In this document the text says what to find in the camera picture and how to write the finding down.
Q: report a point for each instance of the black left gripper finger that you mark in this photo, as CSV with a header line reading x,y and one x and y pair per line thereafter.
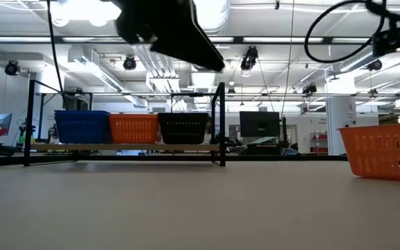
x,y
193,48

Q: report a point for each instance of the orange slotted plastic basket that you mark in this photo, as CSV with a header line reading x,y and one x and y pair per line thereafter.
x,y
134,128
380,152

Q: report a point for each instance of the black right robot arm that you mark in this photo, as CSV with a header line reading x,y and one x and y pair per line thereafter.
x,y
394,38

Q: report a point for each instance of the black metal shelf, wooden board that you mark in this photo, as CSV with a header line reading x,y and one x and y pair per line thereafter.
x,y
82,147

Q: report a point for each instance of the black ceiling spotlight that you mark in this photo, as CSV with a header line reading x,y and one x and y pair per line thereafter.
x,y
309,89
12,68
129,64
374,65

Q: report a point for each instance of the white round pillar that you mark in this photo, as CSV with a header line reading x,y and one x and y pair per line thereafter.
x,y
340,114

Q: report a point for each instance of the person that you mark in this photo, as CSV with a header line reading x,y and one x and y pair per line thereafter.
x,y
208,130

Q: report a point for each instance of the black computer monitor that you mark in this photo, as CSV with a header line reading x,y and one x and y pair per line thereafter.
x,y
259,124

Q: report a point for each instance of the red storage rack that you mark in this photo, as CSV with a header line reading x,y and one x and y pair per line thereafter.
x,y
318,142

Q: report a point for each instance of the silver ribbed ceiling duct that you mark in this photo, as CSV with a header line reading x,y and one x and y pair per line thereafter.
x,y
217,17

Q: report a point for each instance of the black hanging camera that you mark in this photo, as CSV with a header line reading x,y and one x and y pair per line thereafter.
x,y
249,59

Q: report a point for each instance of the black background rig frame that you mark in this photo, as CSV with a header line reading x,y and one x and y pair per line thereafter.
x,y
116,94

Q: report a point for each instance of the black overhead frame beam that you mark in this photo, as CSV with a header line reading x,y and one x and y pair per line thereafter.
x,y
283,40

